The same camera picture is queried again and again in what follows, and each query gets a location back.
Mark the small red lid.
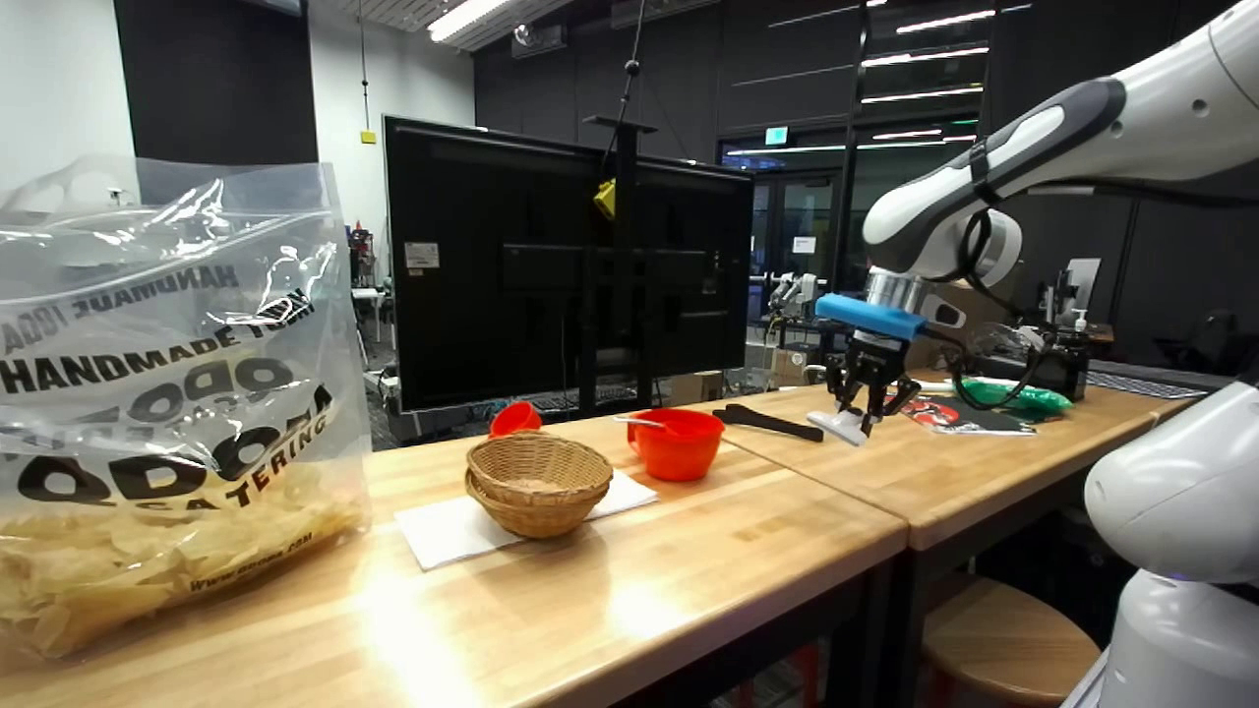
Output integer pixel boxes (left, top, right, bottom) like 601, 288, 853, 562
485, 398, 546, 444

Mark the white paper napkin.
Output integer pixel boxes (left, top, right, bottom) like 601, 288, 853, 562
395, 469, 666, 574

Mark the white clip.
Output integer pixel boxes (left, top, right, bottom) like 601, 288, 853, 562
804, 404, 870, 453

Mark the red measuring cup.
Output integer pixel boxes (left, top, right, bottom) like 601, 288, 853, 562
621, 404, 728, 489

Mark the brown cardboard box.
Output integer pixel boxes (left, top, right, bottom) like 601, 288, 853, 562
917, 279, 1017, 379

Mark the clear printed bag of chips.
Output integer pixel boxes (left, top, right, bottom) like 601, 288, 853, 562
0, 152, 379, 668

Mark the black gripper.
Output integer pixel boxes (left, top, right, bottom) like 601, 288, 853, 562
819, 328, 926, 436

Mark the round wooden stool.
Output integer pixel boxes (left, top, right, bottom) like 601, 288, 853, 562
917, 574, 1106, 708

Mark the long ceiling light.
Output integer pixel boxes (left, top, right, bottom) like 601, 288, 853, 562
421, 0, 516, 48

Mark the black monitor stand pole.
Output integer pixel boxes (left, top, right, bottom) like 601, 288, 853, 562
581, 109, 663, 411

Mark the green plastic bag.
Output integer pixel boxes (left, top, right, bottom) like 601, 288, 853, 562
954, 372, 1074, 423

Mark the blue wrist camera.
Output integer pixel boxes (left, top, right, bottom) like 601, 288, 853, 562
809, 292, 930, 348

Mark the woven wicker basket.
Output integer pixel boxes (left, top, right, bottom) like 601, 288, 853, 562
462, 430, 618, 548

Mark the black camera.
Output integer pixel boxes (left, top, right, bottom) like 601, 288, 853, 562
1023, 328, 1099, 404

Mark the large black monitor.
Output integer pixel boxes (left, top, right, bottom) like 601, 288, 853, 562
383, 114, 758, 415

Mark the red and black magazine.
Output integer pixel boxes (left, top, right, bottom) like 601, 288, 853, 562
903, 389, 1043, 439

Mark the wooden workbench table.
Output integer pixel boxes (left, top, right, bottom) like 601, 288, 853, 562
0, 404, 912, 708
712, 372, 1194, 708

